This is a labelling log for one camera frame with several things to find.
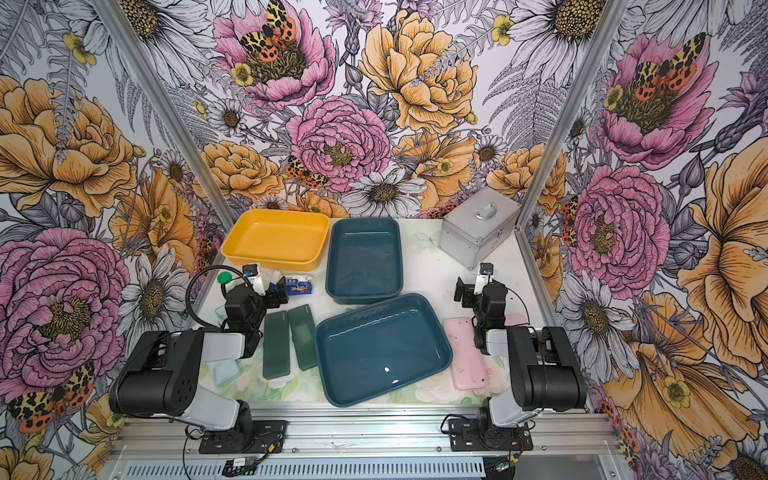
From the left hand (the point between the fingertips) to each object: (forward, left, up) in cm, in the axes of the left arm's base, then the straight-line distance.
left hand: (270, 285), depth 94 cm
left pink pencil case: (-24, -58, -6) cm, 63 cm away
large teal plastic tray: (-17, -32, -7) cm, 37 cm away
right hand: (0, -63, 0) cm, 63 cm away
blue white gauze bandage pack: (+2, -6, -5) cm, 8 cm away
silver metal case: (+17, -66, +7) cm, 69 cm away
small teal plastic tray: (+16, -28, -9) cm, 33 cm away
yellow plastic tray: (+25, +6, -7) cm, 27 cm away
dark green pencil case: (-20, -5, -7) cm, 22 cm away
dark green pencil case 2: (-14, -11, -7) cm, 19 cm away
